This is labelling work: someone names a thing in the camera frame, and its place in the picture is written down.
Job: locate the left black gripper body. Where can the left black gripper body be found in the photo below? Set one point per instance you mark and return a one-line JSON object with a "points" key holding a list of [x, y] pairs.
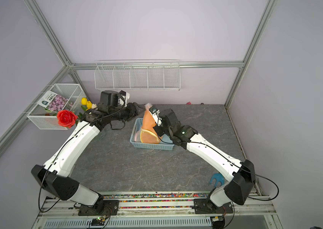
{"points": [[128, 113]]}

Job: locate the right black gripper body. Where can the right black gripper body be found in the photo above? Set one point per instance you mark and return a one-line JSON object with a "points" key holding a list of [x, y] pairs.
{"points": [[162, 129]]}

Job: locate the orange mesh laundry bag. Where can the orange mesh laundry bag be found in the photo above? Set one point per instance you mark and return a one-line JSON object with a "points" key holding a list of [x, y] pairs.
{"points": [[147, 134]]}

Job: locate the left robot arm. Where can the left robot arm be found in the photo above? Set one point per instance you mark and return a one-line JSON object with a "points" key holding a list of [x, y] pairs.
{"points": [[54, 175]]}

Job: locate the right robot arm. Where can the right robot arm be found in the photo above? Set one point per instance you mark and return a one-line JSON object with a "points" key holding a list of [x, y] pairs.
{"points": [[240, 175]]}

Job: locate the light blue plastic basket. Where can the light blue plastic basket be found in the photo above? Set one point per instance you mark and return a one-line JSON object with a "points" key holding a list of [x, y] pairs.
{"points": [[165, 144]]}

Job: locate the tulip bouquet in vase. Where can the tulip bouquet in vase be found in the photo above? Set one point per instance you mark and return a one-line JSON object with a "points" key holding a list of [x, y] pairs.
{"points": [[85, 106]]}

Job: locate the red artificial rose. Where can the red artificial rose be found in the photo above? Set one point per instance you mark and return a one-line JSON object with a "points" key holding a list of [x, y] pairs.
{"points": [[66, 118]]}

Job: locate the purple flower packet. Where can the purple flower packet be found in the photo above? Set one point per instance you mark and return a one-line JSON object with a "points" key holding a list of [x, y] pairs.
{"points": [[53, 102]]}

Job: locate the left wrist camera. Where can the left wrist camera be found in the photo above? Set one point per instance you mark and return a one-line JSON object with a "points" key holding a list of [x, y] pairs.
{"points": [[123, 98]]}

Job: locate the long white wire shelf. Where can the long white wire shelf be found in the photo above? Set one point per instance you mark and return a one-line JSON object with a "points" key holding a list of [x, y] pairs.
{"points": [[137, 75]]}

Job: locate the white wire corner basket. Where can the white wire corner basket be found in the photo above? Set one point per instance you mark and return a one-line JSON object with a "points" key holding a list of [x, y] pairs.
{"points": [[48, 121]]}

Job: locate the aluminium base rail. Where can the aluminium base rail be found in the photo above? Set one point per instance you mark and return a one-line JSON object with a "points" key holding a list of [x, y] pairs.
{"points": [[157, 210]]}

